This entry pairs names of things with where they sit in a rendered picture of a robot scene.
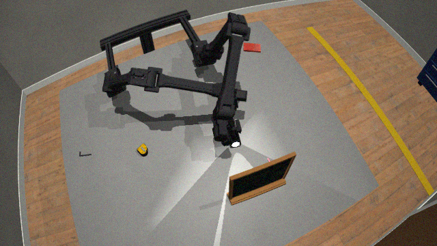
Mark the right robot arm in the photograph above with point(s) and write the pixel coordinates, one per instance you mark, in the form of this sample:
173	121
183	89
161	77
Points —
112	83

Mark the yellow tape measure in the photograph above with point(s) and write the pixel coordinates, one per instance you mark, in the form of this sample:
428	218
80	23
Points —
142	150

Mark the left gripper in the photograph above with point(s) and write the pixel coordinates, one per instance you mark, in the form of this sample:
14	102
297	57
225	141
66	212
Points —
236	127

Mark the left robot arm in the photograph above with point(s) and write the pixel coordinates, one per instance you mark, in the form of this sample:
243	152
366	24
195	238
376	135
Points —
210	53

